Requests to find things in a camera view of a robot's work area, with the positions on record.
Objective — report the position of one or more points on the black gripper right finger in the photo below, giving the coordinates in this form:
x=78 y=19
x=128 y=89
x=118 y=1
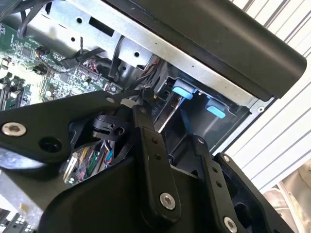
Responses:
x=213 y=184

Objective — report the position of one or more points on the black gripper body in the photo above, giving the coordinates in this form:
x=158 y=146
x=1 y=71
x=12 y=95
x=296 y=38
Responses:
x=102 y=201

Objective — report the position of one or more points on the hard disk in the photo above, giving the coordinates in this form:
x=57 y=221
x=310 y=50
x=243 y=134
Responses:
x=182 y=89

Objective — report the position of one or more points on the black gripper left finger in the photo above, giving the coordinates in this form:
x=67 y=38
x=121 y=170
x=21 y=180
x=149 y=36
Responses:
x=48 y=121

